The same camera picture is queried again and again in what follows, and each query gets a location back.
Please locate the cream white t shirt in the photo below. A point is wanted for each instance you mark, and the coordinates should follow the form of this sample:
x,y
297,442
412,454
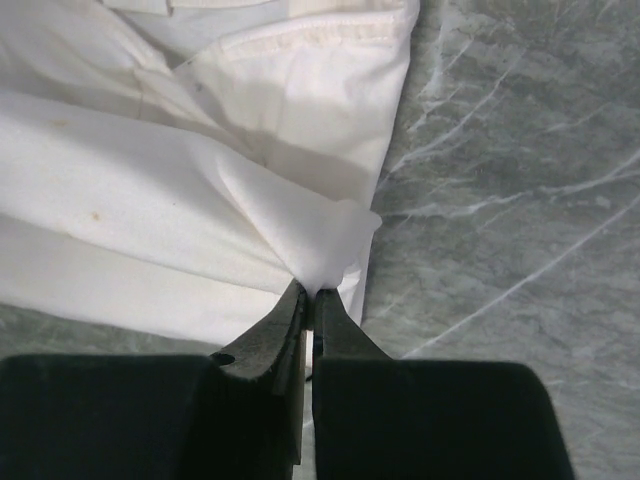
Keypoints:
x,y
170,167

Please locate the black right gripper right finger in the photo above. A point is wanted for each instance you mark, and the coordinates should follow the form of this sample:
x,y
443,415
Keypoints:
x,y
380,418

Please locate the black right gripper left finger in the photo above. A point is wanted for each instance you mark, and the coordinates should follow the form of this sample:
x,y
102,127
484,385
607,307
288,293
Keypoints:
x,y
233,414

